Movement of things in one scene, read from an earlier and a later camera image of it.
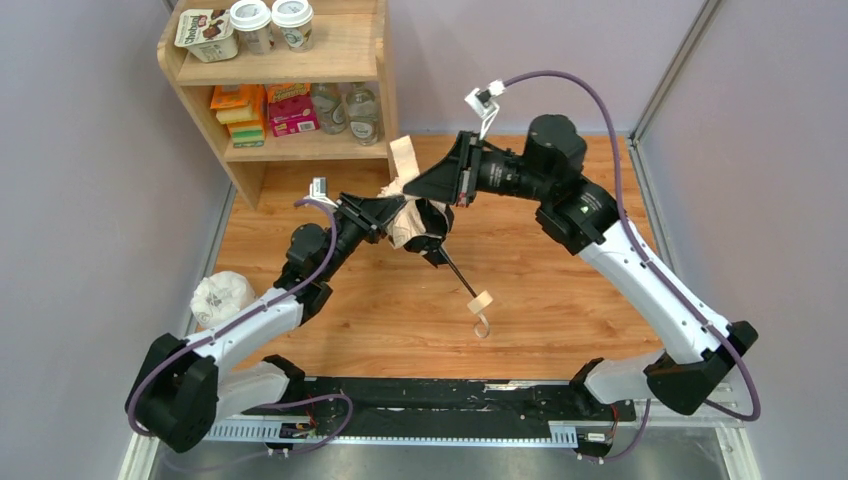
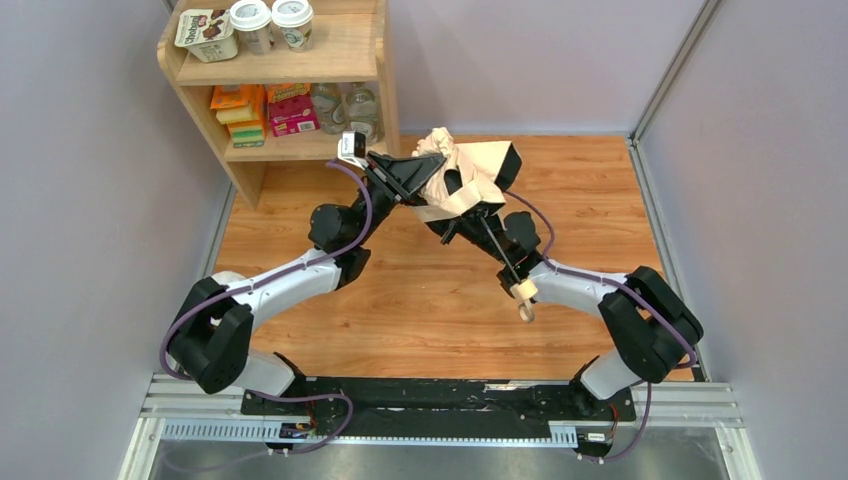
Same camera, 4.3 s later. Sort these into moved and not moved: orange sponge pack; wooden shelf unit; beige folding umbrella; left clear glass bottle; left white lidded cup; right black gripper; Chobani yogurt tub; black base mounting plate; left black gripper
Moved: right black gripper; left black gripper; beige folding umbrella
Not moved: wooden shelf unit; black base mounting plate; left white lidded cup; left clear glass bottle; Chobani yogurt tub; orange sponge pack
